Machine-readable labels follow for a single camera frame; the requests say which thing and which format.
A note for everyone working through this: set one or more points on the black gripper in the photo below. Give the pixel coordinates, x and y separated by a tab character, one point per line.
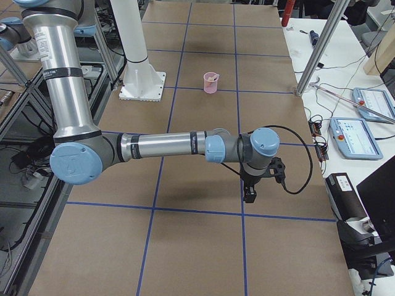
249	181

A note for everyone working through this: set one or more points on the orange highlighter pen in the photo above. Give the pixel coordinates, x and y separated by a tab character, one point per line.
213	78

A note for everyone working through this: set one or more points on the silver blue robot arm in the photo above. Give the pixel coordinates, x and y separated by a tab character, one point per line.
82	151

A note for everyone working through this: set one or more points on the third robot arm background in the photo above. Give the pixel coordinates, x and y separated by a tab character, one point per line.
15	35

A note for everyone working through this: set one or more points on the small circuit board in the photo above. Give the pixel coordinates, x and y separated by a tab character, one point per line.
315	127

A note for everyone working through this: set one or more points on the black cardboard box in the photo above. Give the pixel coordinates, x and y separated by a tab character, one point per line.
343	198

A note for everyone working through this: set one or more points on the near teach pendant tablet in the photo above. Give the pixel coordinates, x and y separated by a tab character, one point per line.
354	139

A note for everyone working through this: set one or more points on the teach pendant tablet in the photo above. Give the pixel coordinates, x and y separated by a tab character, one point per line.
374	99
354	139

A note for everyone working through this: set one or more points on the black monitor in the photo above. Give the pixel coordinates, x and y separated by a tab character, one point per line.
376	192

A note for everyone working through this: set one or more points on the metal reacher grabber stick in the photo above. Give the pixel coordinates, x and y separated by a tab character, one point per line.
349	101

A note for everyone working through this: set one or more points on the far teach pendant tablet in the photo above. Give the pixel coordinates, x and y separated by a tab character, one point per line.
374	99

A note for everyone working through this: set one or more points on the blue folded umbrella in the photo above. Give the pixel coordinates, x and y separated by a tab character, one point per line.
314	38

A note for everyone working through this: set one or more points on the wooden board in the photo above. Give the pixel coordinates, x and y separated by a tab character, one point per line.
382	56

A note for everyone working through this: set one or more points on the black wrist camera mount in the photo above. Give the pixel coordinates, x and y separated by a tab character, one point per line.
277	170

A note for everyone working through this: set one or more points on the white pedestal column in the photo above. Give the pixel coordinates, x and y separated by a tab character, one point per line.
140	81

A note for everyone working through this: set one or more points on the aluminium frame post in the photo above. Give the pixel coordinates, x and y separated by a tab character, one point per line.
327	32

